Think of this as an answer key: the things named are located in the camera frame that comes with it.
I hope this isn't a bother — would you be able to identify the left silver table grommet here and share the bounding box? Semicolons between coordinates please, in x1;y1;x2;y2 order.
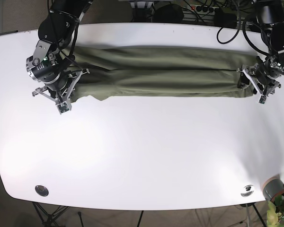
35;185;49;197

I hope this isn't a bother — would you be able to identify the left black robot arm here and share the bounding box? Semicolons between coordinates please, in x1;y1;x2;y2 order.
214;0;284;104

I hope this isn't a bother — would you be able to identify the green potted plant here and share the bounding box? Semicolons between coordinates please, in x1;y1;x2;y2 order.
266;195;284;227

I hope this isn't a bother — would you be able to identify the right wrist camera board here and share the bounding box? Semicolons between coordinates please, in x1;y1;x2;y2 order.
56;101;72;114

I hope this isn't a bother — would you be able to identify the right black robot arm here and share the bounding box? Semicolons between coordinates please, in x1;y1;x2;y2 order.
26;0;92;113

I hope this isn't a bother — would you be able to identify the silver table grommet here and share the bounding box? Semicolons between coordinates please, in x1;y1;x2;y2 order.
35;185;49;197
240;185;254;197

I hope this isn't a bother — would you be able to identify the grey plant pot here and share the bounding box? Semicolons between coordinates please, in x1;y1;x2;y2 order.
261;176;284;202

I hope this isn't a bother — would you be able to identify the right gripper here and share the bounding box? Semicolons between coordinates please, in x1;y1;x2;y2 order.
32;69;89;106

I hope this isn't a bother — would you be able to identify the olive green T-shirt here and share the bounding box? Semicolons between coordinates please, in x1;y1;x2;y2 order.
71;46;256;102

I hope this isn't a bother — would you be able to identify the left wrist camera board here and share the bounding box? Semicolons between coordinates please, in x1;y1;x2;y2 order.
259;95;267;104

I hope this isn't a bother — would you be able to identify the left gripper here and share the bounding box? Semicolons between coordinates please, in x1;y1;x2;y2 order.
237;64;281;98

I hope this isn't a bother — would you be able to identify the black table leg frame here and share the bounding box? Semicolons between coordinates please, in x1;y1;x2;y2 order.
32;202;70;227

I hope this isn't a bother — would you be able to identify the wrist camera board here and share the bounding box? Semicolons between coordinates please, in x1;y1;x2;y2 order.
56;101;72;114
259;95;267;104

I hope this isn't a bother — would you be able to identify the right silver table grommet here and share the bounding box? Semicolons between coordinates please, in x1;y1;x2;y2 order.
240;185;254;197

